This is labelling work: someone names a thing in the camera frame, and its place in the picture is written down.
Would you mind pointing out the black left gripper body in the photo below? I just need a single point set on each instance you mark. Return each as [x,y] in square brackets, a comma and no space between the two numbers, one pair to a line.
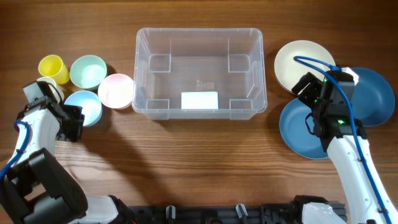
[73,124]

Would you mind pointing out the dark blue plate right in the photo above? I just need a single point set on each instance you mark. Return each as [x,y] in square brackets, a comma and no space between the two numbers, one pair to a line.
[373,99]

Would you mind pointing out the yellow plastic cup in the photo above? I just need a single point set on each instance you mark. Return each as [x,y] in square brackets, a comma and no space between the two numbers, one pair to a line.
[52,66]

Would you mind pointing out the cream plastic cup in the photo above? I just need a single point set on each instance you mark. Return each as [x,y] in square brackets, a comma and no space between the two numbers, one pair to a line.
[53,84]

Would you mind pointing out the blue plate front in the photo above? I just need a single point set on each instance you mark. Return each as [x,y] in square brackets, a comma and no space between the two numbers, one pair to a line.
[294,132]

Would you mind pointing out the pink plastic bowl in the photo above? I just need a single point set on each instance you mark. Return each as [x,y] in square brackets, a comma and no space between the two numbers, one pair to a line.
[116,91]

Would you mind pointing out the cream plate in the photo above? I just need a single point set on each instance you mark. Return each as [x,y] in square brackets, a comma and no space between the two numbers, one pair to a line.
[288,72]

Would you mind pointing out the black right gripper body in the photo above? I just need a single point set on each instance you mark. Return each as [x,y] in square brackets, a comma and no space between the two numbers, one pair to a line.
[318,107]

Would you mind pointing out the clear plastic storage bin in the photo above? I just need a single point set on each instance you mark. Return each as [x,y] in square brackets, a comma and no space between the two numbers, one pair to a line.
[170,61]

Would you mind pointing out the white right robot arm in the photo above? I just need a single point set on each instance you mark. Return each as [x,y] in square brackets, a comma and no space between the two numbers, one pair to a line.
[344,139]

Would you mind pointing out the mint green bowl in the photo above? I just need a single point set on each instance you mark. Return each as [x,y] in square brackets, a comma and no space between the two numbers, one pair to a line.
[88,71]

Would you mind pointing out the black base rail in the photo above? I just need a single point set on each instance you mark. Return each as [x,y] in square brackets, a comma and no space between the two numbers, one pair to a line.
[266,213]

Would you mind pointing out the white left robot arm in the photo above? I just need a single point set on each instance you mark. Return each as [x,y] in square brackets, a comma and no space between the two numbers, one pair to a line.
[35,188]

